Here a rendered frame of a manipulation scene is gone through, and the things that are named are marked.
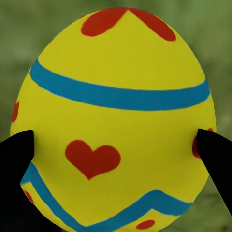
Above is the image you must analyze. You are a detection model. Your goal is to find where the easter egg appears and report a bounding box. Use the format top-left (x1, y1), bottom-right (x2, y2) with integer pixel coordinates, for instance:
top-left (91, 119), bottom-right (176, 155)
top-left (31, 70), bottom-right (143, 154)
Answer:
top-left (10, 7), bottom-right (217, 232)

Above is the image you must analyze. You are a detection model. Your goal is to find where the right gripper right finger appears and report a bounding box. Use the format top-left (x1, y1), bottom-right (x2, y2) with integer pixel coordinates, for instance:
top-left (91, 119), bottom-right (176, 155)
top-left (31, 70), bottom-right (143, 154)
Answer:
top-left (197, 129), bottom-right (232, 216)

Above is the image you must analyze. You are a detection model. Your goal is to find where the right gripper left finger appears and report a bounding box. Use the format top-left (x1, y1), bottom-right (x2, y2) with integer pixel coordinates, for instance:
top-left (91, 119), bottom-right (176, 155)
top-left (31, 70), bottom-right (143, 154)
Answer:
top-left (0, 130), bottom-right (34, 221)

